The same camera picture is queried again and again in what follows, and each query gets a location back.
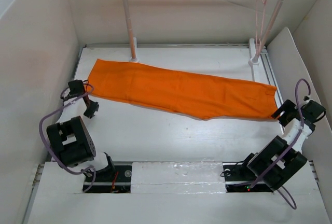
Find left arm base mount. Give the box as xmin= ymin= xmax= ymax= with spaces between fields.
xmin=82 ymin=164 xmax=132 ymax=193

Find pink wire hanger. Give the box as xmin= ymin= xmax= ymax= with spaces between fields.
xmin=255 ymin=0 xmax=268 ymax=55

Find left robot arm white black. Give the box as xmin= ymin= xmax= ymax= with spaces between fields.
xmin=40 ymin=80 xmax=116 ymax=181

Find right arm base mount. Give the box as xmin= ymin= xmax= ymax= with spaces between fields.
xmin=220 ymin=161 xmax=272 ymax=193

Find orange trousers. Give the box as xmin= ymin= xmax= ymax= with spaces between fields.
xmin=88 ymin=59 xmax=277 ymax=120

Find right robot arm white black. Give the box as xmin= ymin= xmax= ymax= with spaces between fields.
xmin=240 ymin=100 xmax=326 ymax=191

